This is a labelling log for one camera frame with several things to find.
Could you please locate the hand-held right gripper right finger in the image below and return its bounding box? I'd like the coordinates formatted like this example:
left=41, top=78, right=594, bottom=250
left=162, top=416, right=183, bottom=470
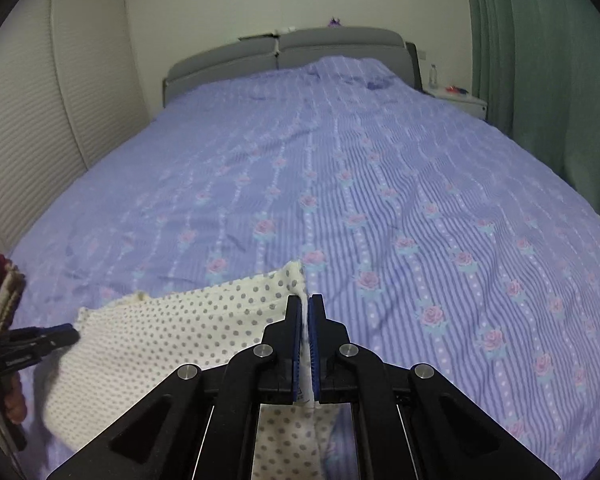
left=307, top=294, right=561, bottom=480

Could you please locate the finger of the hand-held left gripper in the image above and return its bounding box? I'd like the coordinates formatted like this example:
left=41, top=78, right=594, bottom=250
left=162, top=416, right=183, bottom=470
left=7, top=326, right=79, bottom=361

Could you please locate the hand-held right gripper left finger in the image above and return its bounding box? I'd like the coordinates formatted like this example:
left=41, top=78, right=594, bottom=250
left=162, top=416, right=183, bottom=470
left=45, top=295, right=303, bottom=480

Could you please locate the white polka dot shirt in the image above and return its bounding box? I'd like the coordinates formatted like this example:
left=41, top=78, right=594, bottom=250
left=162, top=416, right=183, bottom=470
left=42, top=260, right=341, bottom=480

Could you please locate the person's left hand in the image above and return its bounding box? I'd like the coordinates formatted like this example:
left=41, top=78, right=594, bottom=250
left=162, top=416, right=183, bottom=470
left=1, top=376, right=29, bottom=427

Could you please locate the bed with purple cover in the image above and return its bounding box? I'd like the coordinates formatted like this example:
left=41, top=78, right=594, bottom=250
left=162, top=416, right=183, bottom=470
left=7, top=56, right=600, bottom=480

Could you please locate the white louvered wardrobe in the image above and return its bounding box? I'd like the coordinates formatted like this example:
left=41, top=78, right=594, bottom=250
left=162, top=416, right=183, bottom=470
left=0, top=0, right=151, bottom=256

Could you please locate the white nightstand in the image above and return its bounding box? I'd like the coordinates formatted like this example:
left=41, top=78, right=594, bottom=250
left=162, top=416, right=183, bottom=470
left=422, top=87, right=488, bottom=121

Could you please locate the grey padded headboard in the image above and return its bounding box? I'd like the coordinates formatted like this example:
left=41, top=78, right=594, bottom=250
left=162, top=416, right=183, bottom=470
left=162, top=27, right=423, bottom=108

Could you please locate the green curtain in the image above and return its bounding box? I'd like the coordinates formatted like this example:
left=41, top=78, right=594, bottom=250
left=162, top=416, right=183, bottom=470
left=462, top=0, right=600, bottom=241

